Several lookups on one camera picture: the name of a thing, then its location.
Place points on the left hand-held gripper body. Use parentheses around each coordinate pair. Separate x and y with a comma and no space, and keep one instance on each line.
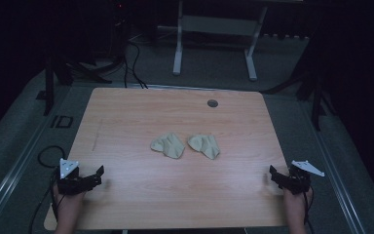
(74,185)

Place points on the person's right hand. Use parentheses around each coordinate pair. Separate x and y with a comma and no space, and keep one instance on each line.
(297,203)

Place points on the black metal stand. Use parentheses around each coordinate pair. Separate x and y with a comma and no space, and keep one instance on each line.
(315,94)
(58,71)

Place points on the pale green sock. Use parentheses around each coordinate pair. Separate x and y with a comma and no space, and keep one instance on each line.
(205,146)
(169,145)

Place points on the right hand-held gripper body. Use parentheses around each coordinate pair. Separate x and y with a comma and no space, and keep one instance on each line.
(297,182)

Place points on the person's left hand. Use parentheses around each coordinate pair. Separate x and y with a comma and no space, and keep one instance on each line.
(69,201)

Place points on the grey round table grommet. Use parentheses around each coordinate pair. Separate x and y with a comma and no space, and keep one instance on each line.
(212,103)

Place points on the white metal desk frame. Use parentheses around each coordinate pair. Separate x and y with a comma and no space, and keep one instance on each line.
(219,25)

